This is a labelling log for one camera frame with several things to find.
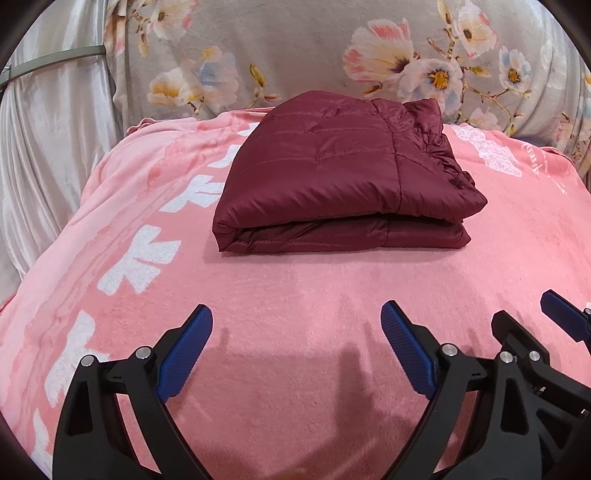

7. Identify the maroon puffer jacket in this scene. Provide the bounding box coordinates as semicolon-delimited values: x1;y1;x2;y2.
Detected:
212;90;489;254

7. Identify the grey floral quilt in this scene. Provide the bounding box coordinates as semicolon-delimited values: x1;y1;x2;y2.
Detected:
104;0;591;171

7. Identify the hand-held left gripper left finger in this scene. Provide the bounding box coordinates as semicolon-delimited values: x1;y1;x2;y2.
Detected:
52;304;214;480

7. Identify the grey curtain strap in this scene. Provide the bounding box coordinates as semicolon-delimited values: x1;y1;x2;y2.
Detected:
0;44;108;89

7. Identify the white satin curtain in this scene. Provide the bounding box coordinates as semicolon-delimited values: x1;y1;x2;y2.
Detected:
0;0;126;283

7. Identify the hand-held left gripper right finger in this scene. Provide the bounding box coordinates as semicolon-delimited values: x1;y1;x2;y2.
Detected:
380;300;568;480

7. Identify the pink blanket with white print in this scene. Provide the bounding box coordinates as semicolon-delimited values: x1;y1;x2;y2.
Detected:
0;108;591;480

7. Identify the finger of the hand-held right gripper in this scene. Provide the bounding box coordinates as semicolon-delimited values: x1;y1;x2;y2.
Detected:
540;289;591;345
491;311;591;416

